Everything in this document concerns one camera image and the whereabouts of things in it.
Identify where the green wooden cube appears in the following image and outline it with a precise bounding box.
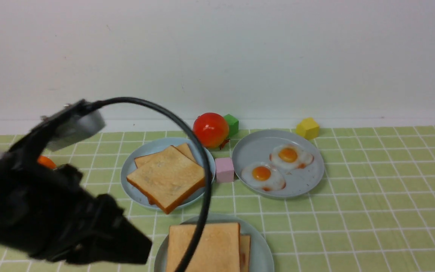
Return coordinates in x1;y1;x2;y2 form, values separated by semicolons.
223;114;239;138

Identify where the fried egg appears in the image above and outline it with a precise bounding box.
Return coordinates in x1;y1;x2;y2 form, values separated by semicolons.
241;162;286;192
269;144;314;170

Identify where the yellow wooden cube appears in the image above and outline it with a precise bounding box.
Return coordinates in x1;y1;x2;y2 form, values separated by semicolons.
295;117;320;141

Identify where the red tomato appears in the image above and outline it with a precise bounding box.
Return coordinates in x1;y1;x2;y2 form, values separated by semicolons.
192;113;230;150

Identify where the green checkered tablecloth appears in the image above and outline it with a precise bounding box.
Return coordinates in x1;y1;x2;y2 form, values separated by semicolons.
0;126;435;272

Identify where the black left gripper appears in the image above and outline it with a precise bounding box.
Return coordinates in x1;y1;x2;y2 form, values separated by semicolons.
0;136;153;265

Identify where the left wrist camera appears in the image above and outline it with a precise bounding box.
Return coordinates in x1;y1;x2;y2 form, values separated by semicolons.
9;99;106;152

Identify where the rear fried egg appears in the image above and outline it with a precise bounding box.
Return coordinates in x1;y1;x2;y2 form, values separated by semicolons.
269;144;314;170

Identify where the blue plate under toast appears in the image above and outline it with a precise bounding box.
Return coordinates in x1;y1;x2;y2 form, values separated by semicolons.
120;137;216;211

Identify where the front fried egg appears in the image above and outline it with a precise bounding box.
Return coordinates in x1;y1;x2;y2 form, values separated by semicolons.
241;162;286;192

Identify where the pink wooden cube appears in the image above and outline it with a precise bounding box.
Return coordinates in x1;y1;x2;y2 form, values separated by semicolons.
215;157;235;184

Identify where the black left camera cable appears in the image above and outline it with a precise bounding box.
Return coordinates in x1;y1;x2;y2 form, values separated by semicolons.
85;97;213;272

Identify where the orange mandarin fruit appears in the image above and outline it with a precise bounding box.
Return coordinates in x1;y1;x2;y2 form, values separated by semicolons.
37;156;57;169

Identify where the blue plate under eggs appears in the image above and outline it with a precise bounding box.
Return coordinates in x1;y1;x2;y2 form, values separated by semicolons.
232;130;324;199

